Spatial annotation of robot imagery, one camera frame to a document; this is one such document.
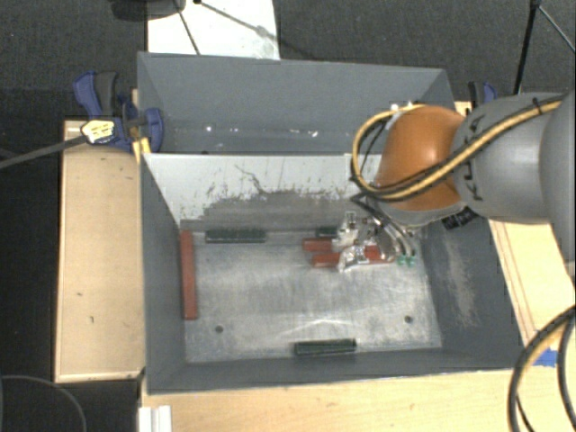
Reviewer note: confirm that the dark green flat block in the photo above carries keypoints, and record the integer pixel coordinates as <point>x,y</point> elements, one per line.
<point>325,231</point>
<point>325,347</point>
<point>235,236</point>

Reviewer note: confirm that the pale wood flat board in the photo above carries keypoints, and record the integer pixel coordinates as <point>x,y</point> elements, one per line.
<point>99,263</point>

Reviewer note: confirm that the black cylinder on white bracket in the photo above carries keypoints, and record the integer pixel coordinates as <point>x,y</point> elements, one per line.
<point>459,219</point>

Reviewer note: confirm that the red-brown flat block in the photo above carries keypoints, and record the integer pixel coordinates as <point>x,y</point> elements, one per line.
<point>317,244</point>
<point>325,260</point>
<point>189,277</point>

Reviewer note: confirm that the grey metal bin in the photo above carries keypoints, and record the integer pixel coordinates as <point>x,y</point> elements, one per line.
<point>288,286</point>

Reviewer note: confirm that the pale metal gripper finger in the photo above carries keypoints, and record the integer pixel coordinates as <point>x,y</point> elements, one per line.
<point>355,257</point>
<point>347,231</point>

